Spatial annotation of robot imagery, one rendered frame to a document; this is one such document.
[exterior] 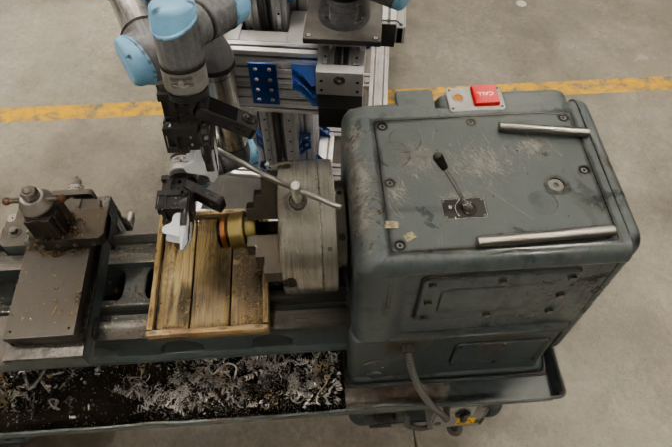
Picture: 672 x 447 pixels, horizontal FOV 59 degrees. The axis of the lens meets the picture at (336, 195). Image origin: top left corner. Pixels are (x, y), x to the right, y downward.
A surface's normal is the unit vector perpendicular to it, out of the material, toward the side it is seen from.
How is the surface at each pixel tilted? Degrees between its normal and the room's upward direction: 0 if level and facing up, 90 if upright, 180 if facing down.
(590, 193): 0
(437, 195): 0
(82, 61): 0
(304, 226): 33
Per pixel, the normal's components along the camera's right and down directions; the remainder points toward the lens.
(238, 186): 0.00, -0.57
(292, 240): 0.04, 0.12
